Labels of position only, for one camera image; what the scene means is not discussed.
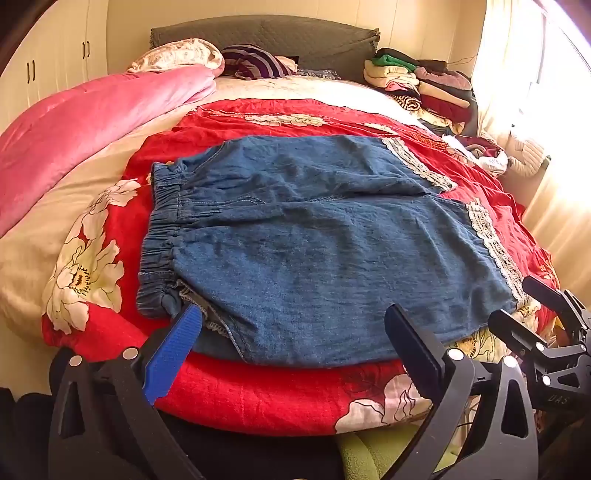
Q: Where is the cream wardrobe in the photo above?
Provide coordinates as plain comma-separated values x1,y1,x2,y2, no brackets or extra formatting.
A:
0,0,109,134

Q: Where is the pink quilt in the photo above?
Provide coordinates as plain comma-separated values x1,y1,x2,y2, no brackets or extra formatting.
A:
0,64,218,238

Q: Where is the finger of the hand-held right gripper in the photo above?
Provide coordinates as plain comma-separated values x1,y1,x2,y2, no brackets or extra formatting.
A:
523,275,591,342
488,309,555,365

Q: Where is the grey padded headboard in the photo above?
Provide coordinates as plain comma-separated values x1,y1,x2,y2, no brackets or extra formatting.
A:
150,15,382,84

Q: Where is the red floral blanket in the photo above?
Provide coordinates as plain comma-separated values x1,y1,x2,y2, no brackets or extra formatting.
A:
41,99,561,437

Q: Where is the cream bed sheet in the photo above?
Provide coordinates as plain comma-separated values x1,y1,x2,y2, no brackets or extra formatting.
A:
0,74,430,342

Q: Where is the grey patterned cloth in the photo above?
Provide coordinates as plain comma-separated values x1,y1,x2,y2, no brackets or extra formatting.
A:
297,68,343,81

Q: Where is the cream curtain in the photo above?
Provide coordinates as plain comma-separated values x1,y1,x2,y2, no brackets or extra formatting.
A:
471,0,591,287

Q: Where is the pile of folded clothes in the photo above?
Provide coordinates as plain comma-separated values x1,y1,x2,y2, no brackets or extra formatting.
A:
362,47,478,137

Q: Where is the white quilted cushion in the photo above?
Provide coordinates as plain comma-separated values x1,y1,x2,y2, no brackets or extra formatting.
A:
505,131,552,176

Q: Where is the cream floral pillow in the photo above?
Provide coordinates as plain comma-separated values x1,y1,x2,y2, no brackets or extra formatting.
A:
127,39,225,77

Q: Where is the green cloth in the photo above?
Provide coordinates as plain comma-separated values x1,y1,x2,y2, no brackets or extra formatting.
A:
335,422,467,480

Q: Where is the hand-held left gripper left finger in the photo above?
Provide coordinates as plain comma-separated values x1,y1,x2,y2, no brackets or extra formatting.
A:
48,304,206,480

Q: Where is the white crumpled garment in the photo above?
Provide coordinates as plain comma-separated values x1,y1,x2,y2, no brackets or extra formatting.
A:
443,134,509,176

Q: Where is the purple striped garment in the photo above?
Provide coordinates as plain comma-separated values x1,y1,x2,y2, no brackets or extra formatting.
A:
221,44,298,81

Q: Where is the blue denim pants lace trim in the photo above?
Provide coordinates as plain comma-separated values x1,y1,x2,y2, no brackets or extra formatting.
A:
136,135,529,369

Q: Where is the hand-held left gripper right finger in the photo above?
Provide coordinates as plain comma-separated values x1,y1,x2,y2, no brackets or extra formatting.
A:
383,304,540,480

